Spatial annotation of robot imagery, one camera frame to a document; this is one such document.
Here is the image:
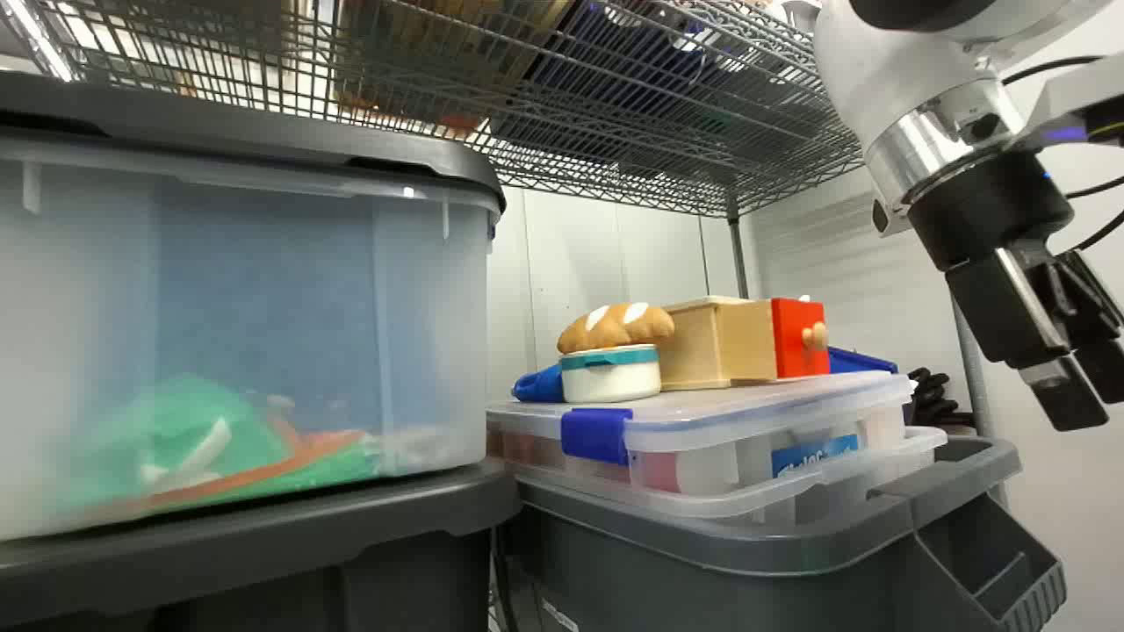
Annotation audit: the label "clear organizer box blue latches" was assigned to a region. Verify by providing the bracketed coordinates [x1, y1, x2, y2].
[484, 345, 917, 498]

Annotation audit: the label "wooden drawer with red front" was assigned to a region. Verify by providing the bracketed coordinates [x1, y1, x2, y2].
[731, 296, 832, 383]

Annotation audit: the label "white cup with teal rim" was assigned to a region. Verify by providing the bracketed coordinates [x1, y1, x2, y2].
[558, 341, 669, 404]

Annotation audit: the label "metal wire shelf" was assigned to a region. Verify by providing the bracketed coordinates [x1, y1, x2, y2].
[0, 0, 940, 222]

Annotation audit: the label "green cloth item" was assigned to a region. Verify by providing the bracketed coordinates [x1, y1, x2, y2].
[55, 373, 381, 513]

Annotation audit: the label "dark grey storage bin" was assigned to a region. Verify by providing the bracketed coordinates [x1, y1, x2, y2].
[0, 461, 520, 632]

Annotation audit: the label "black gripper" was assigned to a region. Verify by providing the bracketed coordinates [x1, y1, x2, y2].
[871, 152, 1124, 436]

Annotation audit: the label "clear plastic tray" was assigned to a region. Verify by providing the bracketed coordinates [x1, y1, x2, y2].
[512, 420, 947, 531]

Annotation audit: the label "large clear bin dark lid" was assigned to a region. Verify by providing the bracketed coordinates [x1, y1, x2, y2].
[0, 67, 511, 544]

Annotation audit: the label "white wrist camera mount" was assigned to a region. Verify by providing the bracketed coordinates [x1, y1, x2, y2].
[1031, 57, 1124, 155]

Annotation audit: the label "brown bread plushie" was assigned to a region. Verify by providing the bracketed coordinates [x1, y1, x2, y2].
[554, 299, 677, 359]

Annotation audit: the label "blue Ziploc box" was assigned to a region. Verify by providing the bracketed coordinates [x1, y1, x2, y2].
[771, 430, 866, 477]

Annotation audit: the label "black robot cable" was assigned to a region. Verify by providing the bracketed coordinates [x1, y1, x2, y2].
[997, 49, 1124, 255]

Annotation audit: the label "light wooden drawer box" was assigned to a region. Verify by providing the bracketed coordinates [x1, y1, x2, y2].
[658, 296, 780, 394]

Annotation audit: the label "metal shelf pole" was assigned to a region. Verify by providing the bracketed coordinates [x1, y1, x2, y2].
[952, 307, 1012, 449]
[724, 205, 755, 300]

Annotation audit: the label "grey storage tote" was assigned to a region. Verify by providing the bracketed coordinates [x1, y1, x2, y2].
[497, 430, 1072, 632]

